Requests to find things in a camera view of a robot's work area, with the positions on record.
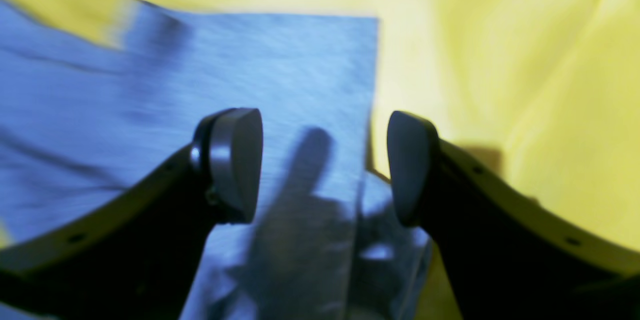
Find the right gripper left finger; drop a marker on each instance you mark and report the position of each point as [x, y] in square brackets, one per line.
[136, 257]

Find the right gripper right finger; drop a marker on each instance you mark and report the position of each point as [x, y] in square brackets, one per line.
[506, 257]

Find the grey t-shirt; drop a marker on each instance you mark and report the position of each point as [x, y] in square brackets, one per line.
[82, 124]

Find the yellow table cloth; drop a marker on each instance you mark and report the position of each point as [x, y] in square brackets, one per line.
[545, 90]

